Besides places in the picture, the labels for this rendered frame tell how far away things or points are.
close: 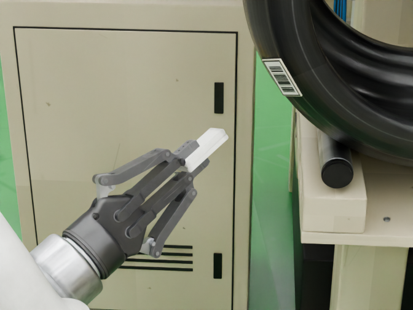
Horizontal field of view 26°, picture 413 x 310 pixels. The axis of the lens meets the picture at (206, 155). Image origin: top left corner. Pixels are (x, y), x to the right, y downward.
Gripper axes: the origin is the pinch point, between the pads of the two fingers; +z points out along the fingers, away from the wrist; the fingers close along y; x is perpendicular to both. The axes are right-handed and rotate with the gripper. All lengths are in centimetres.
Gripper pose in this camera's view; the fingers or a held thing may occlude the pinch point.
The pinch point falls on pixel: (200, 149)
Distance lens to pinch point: 111.6
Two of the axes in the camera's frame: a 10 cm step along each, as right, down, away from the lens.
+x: 5.3, 0.8, -8.4
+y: 5.0, 7.8, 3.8
